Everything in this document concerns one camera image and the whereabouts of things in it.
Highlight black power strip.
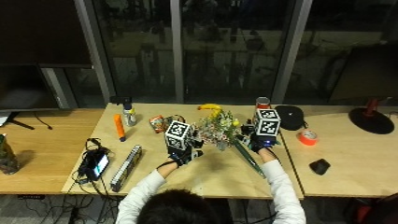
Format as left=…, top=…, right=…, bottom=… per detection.
left=17, top=194, right=47, bottom=201

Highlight person's right hand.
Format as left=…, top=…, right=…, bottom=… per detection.
left=240, top=123, right=279, bottom=154

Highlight white marker cube glove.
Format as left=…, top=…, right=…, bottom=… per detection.
left=163, top=120, right=196, bottom=151
left=252, top=107, right=283, bottom=138

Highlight grey window frame post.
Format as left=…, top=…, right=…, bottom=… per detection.
left=74, top=0, right=118, bottom=105
left=271, top=0, right=315, bottom=105
left=170, top=0, right=186, bottom=105

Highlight black round stand red pole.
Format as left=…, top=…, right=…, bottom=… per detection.
left=348, top=97, right=396, bottom=135

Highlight orange tape roll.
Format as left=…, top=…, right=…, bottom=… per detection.
left=296, top=129, right=320, bottom=147

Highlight black smartphone with lit screen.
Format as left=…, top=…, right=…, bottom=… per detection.
left=79, top=147, right=112, bottom=182

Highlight dark panel on stand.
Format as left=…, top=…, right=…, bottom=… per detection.
left=329, top=43, right=398, bottom=102

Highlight black computer mouse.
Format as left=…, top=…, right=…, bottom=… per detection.
left=309, top=158, right=332, bottom=176

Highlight black computer monitor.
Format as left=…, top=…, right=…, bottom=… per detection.
left=0, top=63, right=82, bottom=131

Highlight orange snack packet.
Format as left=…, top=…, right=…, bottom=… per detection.
left=148, top=115, right=168, bottom=134

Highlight orange marker pen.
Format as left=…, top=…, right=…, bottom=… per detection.
left=114, top=113, right=127, bottom=143

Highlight thin black cable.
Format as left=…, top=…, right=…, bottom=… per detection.
left=33, top=110, right=55, bottom=131

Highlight long silver strip box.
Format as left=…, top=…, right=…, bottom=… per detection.
left=110, top=144, right=143, bottom=193

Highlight red and black bag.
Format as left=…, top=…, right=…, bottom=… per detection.
left=344, top=192, right=398, bottom=224

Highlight red and silver can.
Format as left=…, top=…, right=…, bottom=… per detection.
left=256, top=96, right=274, bottom=110

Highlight spray bottle with black trigger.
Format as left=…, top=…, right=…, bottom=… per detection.
left=110, top=95, right=139, bottom=128

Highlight white marker cube right glove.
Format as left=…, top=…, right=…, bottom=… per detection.
left=252, top=107, right=283, bottom=138

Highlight person's left hand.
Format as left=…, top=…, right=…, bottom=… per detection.
left=166, top=138, right=206, bottom=168

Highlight white marker cube left glove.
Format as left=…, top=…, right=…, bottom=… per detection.
left=163, top=120, right=196, bottom=151

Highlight black cable loop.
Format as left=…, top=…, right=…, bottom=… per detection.
left=163, top=114, right=187, bottom=125

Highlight flower bouquet with green stem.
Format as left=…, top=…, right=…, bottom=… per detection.
left=195, top=109, right=268, bottom=179

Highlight black cables by smartphone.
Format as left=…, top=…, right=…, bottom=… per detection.
left=70, top=137, right=116, bottom=200

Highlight black cap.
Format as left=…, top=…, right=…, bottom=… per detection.
left=275, top=105, right=309, bottom=132

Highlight yellow banana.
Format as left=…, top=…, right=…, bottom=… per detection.
left=198, top=103, right=224, bottom=112

